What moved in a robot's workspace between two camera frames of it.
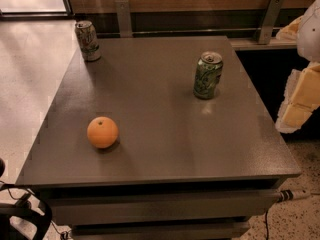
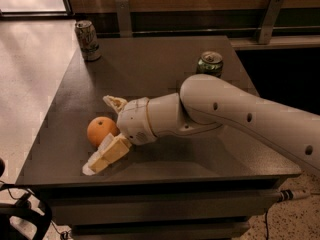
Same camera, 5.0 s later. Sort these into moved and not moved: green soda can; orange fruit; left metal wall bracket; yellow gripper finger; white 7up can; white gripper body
Moved: white gripper body; yellow gripper finger
Not moved: green soda can; orange fruit; left metal wall bracket; white 7up can
